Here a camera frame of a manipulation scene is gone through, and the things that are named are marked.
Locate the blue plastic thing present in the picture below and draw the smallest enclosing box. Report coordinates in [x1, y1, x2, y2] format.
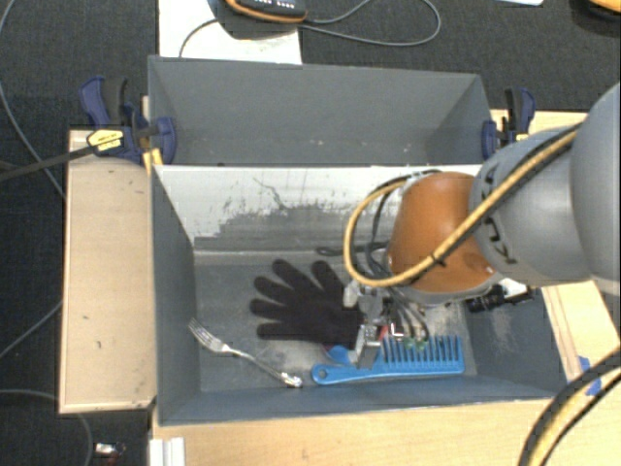
[321, 343, 361, 369]

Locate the blue plastic comb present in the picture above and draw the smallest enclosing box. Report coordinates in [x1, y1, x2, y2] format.
[310, 334, 467, 385]

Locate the black glove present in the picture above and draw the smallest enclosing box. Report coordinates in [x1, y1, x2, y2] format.
[248, 258, 366, 347]

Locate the silver metal fork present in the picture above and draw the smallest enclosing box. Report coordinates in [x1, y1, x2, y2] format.
[187, 317, 304, 389]

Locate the grey metal bin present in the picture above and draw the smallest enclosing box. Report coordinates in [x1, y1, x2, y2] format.
[147, 54, 569, 427]

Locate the pale wood board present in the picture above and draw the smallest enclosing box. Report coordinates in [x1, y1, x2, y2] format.
[58, 128, 158, 415]

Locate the black cylinder on white bracket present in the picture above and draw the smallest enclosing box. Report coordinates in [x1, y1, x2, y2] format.
[466, 279, 536, 316]

